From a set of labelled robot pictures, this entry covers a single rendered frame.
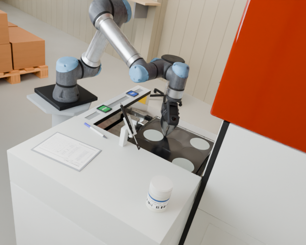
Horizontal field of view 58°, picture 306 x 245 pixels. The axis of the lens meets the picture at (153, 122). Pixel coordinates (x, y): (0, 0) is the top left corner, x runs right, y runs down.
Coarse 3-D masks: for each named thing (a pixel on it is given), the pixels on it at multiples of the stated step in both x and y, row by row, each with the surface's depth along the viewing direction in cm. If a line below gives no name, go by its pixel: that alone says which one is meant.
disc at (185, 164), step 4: (172, 160) 121; (176, 160) 121; (180, 160) 122; (184, 160) 122; (188, 160) 123; (176, 164) 119; (180, 164) 120; (184, 164) 120; (188, 164) 121; (192, 164) 121; (184, 168) 118; (188, 168) 118; (192, 168) 119
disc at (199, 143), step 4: (192, 140) 138; (196, 140) 138; (200, 140) 139; (204, 140) 140; (192, 144) 135; (196, 144) 135; (200, 144) 136; (204, 144) 137; (208, 144) 138; (200, 148) 133; (204, 148) 134
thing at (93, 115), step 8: (136, 88) 164; (144, 88) 167; (120, 96) 152; (128, 96) 154; (136, 96) 155; (104, 104) 141; (112, 104) 143; (88, 112) 131; (96, 112) 133; (112, 112) 135; (88, 120) 125; (96, 120) 126
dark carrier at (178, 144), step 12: (156, 120) 149; (180, 132) 143; (144, 144) 127; (156, 144) 129; (168, 144) 131; (180, 144) 133; (168, 156) 123; (180, 156) 125; (192, 156) 127; (204, 156) 128
